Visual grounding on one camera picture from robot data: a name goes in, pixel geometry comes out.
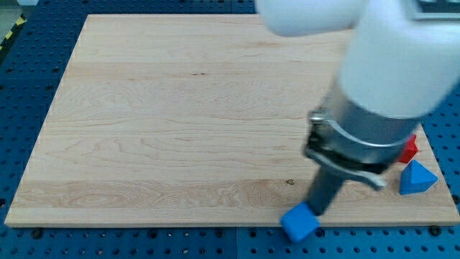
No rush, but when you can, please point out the blue cube block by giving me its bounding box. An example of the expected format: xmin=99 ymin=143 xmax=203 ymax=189
xmin=280 ymin=202 xmax=320 ymax=243

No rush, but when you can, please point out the red block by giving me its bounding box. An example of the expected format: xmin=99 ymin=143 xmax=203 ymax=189
xmin=397 ymin=134 xmax=418 ymax=163

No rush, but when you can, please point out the blue triangular prism block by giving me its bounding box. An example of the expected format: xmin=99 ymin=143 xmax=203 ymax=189
xmin=399 ymin=160 xmax=438 ymax=195

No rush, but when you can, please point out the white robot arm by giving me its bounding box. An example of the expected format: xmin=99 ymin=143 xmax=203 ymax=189
xmin=255 ymin=0 xmax=459 ymax=119

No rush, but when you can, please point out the light wooden board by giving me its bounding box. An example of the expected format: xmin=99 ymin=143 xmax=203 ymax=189
xmin=4 ymin=14 xmax=460 ymax=228

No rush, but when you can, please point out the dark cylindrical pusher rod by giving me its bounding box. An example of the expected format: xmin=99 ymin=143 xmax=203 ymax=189
xmin=306 ymin=167 xmax=345 ymax=216

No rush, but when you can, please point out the silver clamp tool flange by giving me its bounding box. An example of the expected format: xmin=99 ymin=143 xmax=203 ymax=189
xmin=304 ymin=83 xmax=419 ymax=190

